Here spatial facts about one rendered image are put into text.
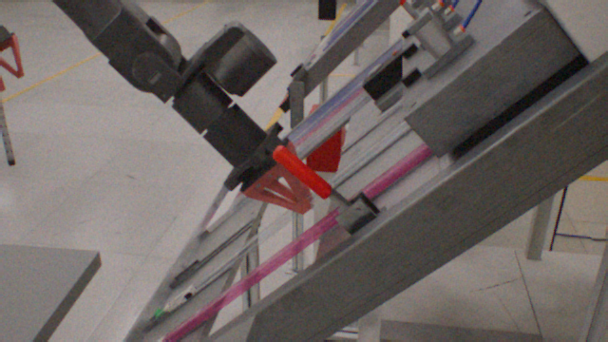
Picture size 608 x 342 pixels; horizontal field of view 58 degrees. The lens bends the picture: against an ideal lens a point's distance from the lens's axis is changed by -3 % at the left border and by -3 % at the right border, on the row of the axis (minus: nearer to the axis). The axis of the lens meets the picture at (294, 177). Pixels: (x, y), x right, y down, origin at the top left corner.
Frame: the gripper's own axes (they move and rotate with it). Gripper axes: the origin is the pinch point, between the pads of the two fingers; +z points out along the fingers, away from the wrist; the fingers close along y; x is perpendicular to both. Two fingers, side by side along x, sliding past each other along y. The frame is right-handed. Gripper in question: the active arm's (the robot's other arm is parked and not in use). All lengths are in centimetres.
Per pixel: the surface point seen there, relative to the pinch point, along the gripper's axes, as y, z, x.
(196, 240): 23.9, -0.9, 32.8
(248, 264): 50, 17, 47
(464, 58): -14.2, -4.8, -26.4
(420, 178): -14.5, 1.1, -16.9
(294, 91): 120, 1, 32
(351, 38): 124, 1, 6
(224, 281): -3.8, 0.5, 14.1
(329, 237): -12.9, 0.8, -5.6
